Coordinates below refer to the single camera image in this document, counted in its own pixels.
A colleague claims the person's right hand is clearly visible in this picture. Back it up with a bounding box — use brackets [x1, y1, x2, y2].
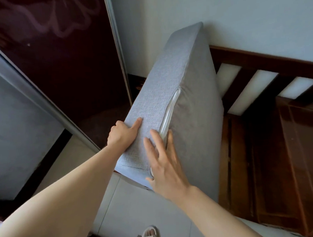
[142, 127, 193, 204]

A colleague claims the person's left hand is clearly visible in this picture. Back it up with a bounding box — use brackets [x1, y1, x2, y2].
[106, 117, 145, 154]

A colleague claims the grey cushion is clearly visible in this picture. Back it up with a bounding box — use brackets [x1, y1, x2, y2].
[107, 21, 229, 208]

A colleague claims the dark wooden sofa with console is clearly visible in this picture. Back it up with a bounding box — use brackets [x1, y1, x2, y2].
[72, 40, 313, 237]

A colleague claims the person's left forearm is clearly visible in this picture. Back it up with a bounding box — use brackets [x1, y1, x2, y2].
[0, 144, 129, 237]

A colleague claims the person's right forearm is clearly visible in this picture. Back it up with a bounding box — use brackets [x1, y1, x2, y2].
[175, 182, 265, 237]

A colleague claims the dark red standing air conditioner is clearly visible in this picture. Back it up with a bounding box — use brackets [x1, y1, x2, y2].
[0, 0, 135, 158]

